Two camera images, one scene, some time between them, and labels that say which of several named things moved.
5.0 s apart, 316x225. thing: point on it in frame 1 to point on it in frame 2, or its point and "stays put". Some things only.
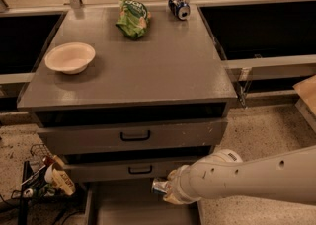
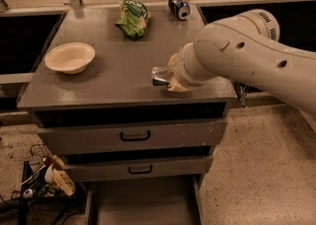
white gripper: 181,183 to 180,68
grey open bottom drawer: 134,203 stays put
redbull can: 159,185 to 160,76
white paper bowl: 70,57 stays put
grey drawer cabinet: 123,94 stays put
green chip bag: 134,17 stays put
